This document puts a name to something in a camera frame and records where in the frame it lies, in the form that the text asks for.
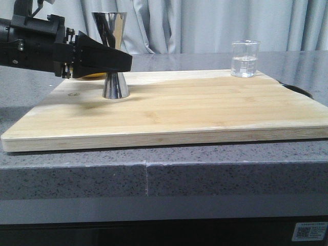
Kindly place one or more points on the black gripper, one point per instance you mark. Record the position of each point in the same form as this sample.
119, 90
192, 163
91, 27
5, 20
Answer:
47, 45

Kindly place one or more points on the steel double jigger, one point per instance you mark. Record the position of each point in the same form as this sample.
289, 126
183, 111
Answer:
110, 26

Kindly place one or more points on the small glass measuring beaker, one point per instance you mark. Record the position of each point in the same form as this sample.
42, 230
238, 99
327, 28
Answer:
244, 58

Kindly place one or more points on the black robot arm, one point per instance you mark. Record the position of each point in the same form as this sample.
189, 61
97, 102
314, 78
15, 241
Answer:
15, 10

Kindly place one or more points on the yellow lemon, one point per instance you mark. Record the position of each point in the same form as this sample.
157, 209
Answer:
94, 75

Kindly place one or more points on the grey curtain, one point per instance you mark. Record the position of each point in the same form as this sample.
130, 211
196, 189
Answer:
204, 26

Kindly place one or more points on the wooden cutting board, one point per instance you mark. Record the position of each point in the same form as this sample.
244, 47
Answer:
167, 108

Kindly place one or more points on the white QR code label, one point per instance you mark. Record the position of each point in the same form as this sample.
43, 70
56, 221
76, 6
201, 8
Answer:
309, 231

